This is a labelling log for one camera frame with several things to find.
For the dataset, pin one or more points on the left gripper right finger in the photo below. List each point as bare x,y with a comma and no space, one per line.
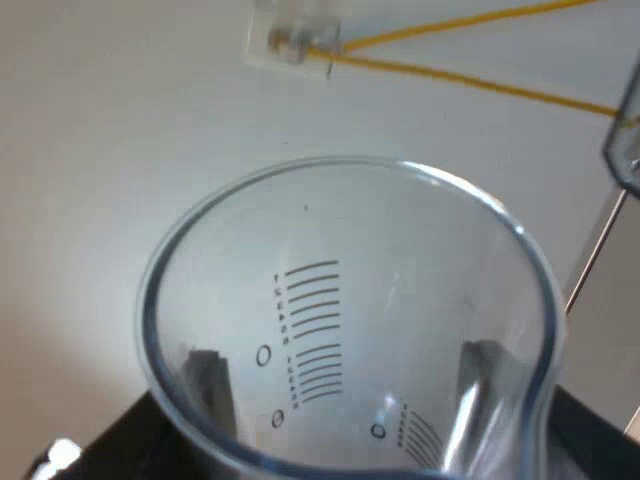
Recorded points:
590,450

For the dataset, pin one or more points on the clear bean box dark lid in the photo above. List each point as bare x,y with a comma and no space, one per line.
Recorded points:
625,145

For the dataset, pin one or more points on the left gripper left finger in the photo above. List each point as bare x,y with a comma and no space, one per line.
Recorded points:
115,445

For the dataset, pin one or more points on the clear measuring glass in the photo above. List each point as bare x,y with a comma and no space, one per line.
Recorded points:
350,225

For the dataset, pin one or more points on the white socket plate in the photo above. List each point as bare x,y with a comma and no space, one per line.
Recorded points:
280,45

